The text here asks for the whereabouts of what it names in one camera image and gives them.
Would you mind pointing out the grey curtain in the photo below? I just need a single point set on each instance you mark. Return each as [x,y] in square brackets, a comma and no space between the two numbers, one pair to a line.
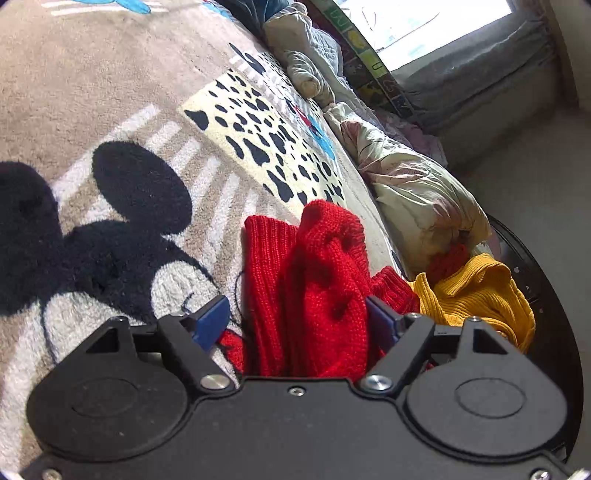
[485,69]

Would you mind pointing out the cream quilt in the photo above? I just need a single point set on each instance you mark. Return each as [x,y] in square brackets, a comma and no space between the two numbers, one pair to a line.
[415,194]

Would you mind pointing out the yellow knit sweater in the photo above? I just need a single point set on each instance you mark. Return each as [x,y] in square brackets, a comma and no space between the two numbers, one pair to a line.
[480,286]

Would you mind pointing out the red knit sweater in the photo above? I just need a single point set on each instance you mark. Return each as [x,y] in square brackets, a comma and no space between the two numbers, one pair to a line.
[323,286]

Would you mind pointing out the black round object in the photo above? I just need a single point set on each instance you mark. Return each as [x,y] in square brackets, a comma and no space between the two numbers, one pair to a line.
[549,323]

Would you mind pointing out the red cloth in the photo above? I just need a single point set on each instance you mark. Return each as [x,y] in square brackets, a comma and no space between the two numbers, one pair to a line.
[445,265]

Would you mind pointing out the cream padded jacket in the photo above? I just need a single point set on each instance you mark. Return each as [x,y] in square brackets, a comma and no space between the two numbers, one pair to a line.
[304,69]

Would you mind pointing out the window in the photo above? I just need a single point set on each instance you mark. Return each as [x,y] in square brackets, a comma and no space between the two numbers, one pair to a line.
[415,23]

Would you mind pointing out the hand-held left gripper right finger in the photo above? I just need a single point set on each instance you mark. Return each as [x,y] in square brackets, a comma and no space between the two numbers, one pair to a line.
[379,319]

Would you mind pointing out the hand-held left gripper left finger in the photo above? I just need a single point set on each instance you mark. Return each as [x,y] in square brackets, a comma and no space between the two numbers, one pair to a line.
[213,318]

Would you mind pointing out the colourful alphabet panel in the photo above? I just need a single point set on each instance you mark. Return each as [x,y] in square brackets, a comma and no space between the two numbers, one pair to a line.
[364,50]

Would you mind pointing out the printed cartoon blanket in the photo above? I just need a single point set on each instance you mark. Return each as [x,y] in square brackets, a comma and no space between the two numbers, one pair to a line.
[115,83]

